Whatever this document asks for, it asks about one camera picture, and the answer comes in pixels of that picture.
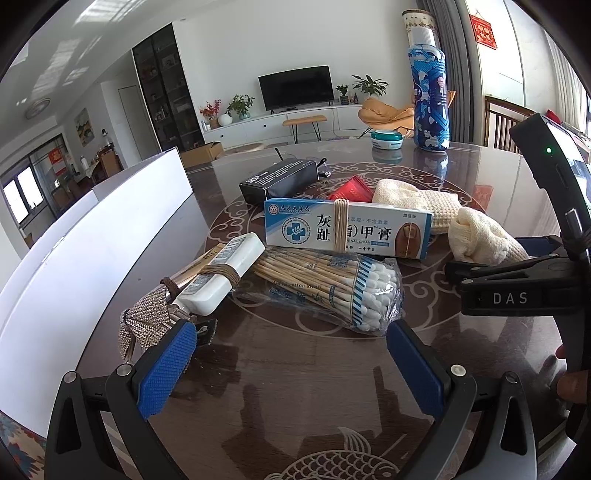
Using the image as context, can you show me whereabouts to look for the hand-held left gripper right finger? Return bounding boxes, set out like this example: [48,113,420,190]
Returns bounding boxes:
[387,318,566,480]

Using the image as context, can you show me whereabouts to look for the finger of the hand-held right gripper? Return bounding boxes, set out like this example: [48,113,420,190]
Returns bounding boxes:
[444,260,572,291]
[512,235,574,260]

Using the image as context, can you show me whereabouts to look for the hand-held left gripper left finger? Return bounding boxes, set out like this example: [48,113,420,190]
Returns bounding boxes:
[44,318,200,480]

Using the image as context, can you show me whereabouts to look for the cream knitted glove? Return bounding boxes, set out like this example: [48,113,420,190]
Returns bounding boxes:
[372,180,461,236]
[449,207,529,266]

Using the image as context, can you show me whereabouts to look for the rhinestone bow hair clip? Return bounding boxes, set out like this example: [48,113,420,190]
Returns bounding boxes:
[120,284,218,363]

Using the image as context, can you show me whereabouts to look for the cotton swabs plastic pack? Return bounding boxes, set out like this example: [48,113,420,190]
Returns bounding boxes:
[231,247,407,335]

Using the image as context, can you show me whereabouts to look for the large white box container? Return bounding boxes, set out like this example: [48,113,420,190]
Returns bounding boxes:
[0,147,194,352]

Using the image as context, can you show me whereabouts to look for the red foil packet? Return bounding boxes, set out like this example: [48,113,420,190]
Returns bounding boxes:
[329,175,376,203]

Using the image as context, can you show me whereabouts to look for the teal white round container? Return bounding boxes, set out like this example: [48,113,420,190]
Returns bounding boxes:
[370,130,405,149]

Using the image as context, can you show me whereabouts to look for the person's right hand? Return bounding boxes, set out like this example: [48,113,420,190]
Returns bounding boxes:
[555,344,591,403]

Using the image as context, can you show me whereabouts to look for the wooden chair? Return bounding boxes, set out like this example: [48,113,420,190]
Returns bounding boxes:
[485,96,522,153]

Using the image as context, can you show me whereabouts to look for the white banded tube bundle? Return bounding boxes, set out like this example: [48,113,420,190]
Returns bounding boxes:
[161,232,266,317]

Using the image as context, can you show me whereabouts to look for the blue patterned tall bottle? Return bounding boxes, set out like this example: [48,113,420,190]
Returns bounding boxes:
[408,27,451,152]

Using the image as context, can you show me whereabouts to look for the grey curtain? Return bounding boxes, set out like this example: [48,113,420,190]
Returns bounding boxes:
[436,0,476,144]

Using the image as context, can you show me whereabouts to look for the floral patterned rug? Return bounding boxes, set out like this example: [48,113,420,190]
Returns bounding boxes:
[0,410,47,480]

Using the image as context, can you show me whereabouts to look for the blue white ointment box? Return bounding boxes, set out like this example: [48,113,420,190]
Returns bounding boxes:
[264,198,434,262]

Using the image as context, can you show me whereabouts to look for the orange lounge chair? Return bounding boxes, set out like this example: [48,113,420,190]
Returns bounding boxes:
[358,91,455,138]

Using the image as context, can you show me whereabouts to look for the leafy green potted plant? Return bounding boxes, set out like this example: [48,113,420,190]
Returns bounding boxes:
[352,74,389,103]

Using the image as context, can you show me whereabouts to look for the cream cylindrical floor unit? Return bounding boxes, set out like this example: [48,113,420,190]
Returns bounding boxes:
[401,9,438,51]

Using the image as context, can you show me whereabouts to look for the open cardboard box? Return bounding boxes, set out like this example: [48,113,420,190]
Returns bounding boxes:
[179,141,225,168]

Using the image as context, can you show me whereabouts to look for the black rectangular box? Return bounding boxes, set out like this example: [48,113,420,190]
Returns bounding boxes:
[239,158,320,206]

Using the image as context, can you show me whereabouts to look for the wooden bench black legs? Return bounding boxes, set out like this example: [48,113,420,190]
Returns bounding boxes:
[283,115,328,145]

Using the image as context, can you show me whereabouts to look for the white television cabinet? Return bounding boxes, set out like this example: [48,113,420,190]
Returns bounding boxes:
[203,105,365,151]

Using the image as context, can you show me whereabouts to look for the red flower arrangement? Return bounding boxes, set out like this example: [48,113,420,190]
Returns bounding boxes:
[199,99,222,130]

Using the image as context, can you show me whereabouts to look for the black flat television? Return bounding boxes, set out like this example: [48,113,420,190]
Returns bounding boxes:
[258,65,334,112]

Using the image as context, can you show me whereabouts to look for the dark glass display cabinet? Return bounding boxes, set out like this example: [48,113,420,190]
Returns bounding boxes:
[131,23,205,153]

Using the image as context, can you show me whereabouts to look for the round ceiling light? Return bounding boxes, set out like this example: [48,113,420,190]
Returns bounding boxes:
[25,98,51,120]

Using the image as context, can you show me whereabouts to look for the red wall hanging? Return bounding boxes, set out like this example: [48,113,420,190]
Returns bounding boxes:
[469,14,499,51]

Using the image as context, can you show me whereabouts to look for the framed wall painting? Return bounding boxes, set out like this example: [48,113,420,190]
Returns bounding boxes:
[75,108,90,147]

